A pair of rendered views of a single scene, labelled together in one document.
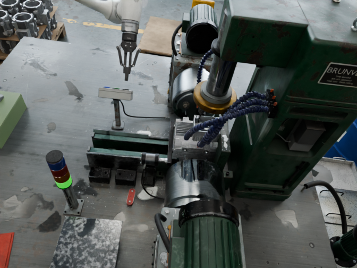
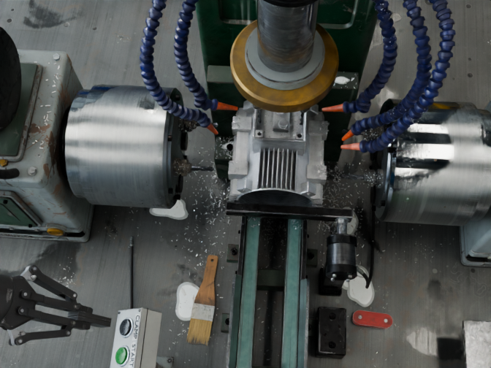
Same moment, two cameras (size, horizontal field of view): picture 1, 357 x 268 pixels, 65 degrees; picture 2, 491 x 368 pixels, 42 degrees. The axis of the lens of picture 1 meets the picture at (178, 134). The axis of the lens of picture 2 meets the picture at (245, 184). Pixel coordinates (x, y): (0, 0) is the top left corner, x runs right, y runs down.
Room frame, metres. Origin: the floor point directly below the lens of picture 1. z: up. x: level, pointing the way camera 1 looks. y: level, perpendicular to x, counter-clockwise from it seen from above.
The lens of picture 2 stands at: (0.84, 0.47, 2.22)
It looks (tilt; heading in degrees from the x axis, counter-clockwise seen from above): 68 degrees down; 282
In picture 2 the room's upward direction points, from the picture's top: 3 degrees counter-clockwise
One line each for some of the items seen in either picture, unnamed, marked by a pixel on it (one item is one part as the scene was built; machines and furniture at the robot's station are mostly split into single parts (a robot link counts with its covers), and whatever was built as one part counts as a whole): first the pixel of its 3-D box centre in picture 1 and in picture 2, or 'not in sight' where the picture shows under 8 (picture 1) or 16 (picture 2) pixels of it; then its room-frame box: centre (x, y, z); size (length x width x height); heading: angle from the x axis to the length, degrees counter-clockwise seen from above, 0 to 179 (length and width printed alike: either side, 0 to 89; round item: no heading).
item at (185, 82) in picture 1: (194, 89); (107, 144); (1.24, -0.05, 1.04); 0.37 x 0.25 x 0.25; 5
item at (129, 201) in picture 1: (130, 197); (372, 319); (0.63, 0.18, 0.81); 0.09 x 0.03 x 0.02; 1
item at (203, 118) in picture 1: (205, 128); (280, 121); (0.89, -0.12, 1.11); 0.12 x 0.11 x 0.07; 95
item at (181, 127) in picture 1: (194, 140); (278, 159); (0.89, -0.08, 1.02); 0.20 x 0.19 x 0.19; 95
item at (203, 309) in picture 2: not in sight; (205, 299); (1.01, 0.19, 0.80); 0.21 x 0.05 x 0.01; 90
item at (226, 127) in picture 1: (222, 148); (280, 104); (0.90, -0.24, 0.97); 0.30 x 0.11 x 0.34; 5
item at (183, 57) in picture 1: (193, 70); (4, 149); (1.48, -0.03, 0.99); 0.35 x 0.31 x 0.37; 5
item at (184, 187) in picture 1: (194, 199); (441, 163); (0.56, -0.11, 1.04); 0.41 x 0.25 x 0.25; 5
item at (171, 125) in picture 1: (170, 142); (288, 212); (0.85, 0.03, 1.01); 0.26 x 0.04 x 0.03; 6
